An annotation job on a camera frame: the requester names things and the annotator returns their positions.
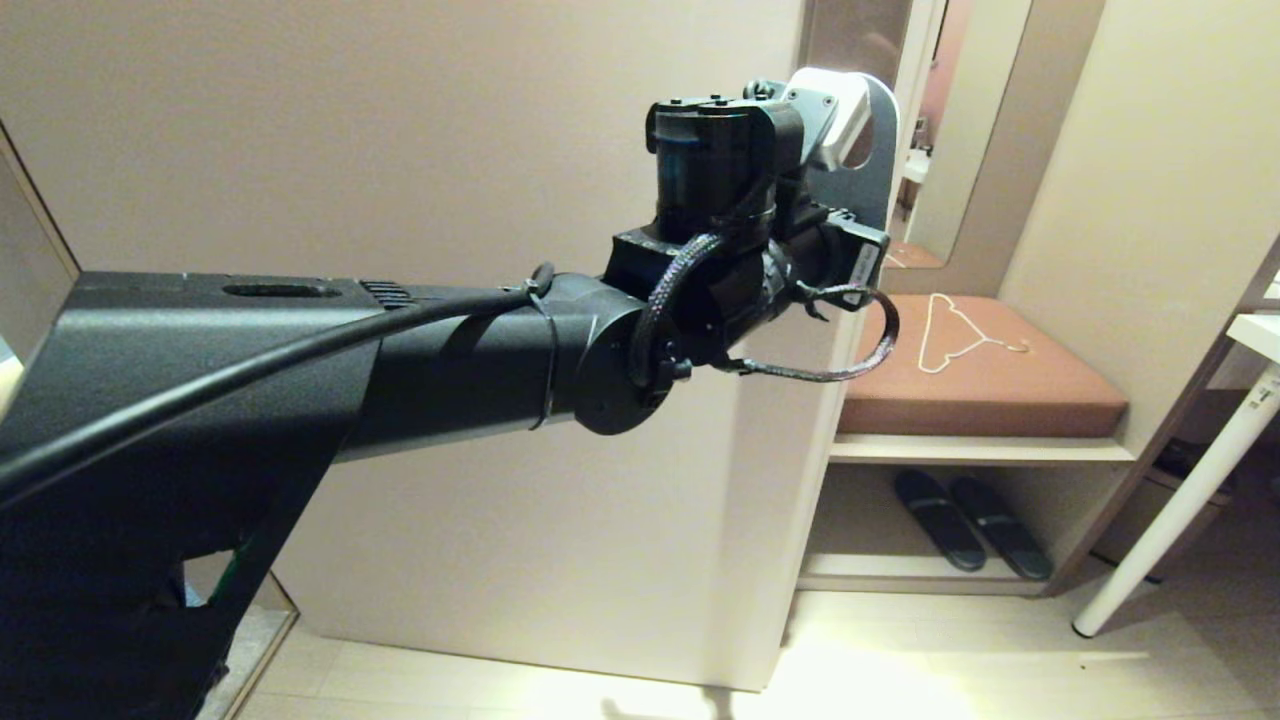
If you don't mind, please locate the grey do-not-disturb door sign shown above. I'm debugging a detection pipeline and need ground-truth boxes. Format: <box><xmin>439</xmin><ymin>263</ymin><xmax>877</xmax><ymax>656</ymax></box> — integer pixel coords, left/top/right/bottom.
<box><xmin>800</xmin><ymin>70</ymin><xmax>901</xmax><ymax>233</ymax></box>

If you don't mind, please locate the beige room door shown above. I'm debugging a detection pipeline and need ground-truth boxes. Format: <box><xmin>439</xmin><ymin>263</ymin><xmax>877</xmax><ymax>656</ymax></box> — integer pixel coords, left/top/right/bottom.
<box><xmin>0</xmin><ymin>0</ymin><xmax>906</xmax><ymax>691</ymax></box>

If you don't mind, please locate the grey marble door threshold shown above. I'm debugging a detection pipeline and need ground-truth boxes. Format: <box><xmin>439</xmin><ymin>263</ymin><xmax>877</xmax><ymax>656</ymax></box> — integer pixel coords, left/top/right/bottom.
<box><xmin>200</xmin><ymin>600</ymin><xmax>298</xmax><ymax>720</ymax></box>

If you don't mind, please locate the brown leather bench cushion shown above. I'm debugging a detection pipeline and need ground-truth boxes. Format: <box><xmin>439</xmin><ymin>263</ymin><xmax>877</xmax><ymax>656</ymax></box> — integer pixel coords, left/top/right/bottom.
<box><xmin>838</xmin><ymin>293</ymin><xmax>1131</xmax><ymax>439</ymax></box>

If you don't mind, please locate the beige wooden bench shelf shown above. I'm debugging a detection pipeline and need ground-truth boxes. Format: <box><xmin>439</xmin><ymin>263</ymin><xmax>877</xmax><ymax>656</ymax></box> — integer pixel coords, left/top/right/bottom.
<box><xmin>797</xmin><ymin>290</ymin><xmax>1241</xmax><ymax>599</ymax></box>

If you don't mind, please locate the black slipper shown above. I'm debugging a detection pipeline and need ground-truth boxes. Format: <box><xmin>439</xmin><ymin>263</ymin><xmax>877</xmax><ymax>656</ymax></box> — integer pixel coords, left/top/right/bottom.
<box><xmin>893</xmin><ymin>470</ymin><xmax>988</xmax><ymax>573</ymax></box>
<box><xmin>948</xmin><ymin>477</ymin><xmax>1053</xmax><ymax>583</ymax></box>

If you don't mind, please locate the white table leg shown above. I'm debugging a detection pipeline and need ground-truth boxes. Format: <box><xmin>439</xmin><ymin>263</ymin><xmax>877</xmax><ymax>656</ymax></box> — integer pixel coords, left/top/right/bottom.
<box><xmin>1072</xmin><ymin>365</ymin><xmax>1280</xmax><ymax>639</ymax></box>

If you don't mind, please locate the white table top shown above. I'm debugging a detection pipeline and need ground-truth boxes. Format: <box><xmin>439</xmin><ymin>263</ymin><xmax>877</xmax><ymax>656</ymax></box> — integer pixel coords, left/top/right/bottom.
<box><xmin>1228</xmin><ymin>313</ymin><xmax>1280</xmax><ymax>363</ymax></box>

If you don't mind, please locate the braided black left cable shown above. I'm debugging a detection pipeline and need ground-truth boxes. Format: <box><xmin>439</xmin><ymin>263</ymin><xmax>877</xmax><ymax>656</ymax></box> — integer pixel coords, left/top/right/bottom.
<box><xmin>630</xmin><ymin>232</ymin><xmax>901</xmax><ymax>391</ymax></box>

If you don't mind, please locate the white wire clothes hanger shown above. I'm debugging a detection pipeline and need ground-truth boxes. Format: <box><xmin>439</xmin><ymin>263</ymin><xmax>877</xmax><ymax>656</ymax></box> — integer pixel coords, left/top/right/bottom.
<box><xmin>918</xmin><ymin>293</ymin><xmax>1033</xmax><ymax>376</ymax></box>

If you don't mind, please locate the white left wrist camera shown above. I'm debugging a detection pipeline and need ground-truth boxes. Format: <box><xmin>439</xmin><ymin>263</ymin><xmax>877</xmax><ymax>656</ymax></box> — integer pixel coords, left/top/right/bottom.
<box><xmin>785</xmin><ymin>67</ymin><xmax>873</xmax><ymax>171</ymax></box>

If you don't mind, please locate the smooth black cable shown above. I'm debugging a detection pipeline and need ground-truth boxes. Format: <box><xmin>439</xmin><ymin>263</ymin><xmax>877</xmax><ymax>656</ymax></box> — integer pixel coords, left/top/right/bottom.
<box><xmin>0</xmin><ymin>263</ymin><xmax>556</xmax><ymax>501</ymax></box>

